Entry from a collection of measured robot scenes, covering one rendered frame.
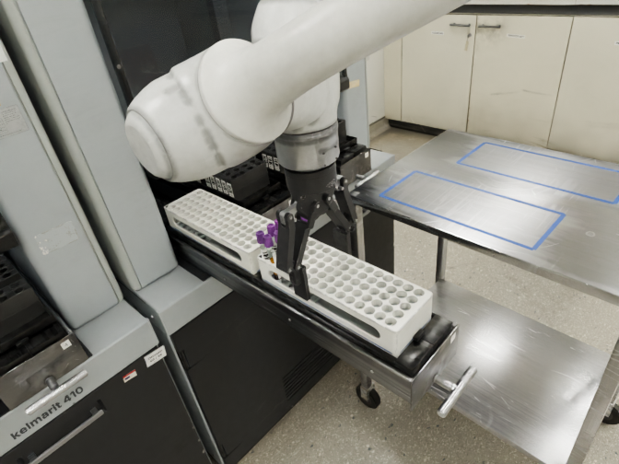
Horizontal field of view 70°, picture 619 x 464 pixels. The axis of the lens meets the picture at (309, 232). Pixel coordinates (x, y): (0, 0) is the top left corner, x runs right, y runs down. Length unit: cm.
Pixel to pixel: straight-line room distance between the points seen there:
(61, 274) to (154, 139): 54
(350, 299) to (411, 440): 91
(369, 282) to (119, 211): 50
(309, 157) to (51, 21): 46
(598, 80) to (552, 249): 204
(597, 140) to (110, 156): 258
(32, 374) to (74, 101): 46
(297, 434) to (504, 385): 66
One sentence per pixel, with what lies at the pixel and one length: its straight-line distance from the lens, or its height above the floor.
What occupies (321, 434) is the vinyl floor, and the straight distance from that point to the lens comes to 155.
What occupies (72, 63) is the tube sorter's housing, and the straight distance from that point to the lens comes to 85.
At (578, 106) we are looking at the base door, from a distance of 292.
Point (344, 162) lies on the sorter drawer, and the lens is 121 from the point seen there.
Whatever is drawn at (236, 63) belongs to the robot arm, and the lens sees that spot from 41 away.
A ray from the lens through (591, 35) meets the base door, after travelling 283.
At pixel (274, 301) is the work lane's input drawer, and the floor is 80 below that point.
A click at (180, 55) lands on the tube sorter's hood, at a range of 92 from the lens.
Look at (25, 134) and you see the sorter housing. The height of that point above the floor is 112.
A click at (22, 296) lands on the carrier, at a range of 91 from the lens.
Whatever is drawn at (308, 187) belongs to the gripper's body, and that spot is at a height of 104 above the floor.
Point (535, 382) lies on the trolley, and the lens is 137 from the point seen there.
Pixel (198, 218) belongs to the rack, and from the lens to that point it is 95.
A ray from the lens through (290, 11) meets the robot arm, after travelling 54.
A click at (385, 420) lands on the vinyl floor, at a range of 157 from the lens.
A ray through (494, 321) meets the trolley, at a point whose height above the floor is 28.
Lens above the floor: 133
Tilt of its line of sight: 34 degrees down
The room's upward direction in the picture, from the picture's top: 8 degrees counter-clockwise
